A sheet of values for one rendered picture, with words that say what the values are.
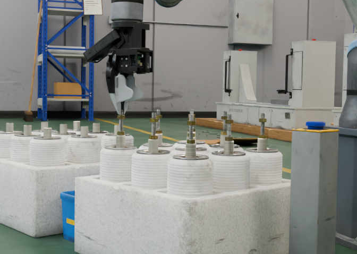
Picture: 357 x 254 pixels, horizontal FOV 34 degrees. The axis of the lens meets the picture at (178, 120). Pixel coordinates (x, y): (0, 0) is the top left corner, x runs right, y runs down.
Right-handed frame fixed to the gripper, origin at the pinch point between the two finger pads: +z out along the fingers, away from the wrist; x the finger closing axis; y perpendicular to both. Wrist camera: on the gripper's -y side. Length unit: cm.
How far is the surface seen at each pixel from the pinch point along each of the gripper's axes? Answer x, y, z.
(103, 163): -4.5, -0.9, 12.7
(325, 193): 4, 48, 16
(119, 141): -1.0, 1.1, 7.5
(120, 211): -10.5, 8.1, 21.6
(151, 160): -7.7, 13.9, 10.6
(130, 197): -11.5, 11.3, 18.2
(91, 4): 444, -351, -104
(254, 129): 364, -109, 29
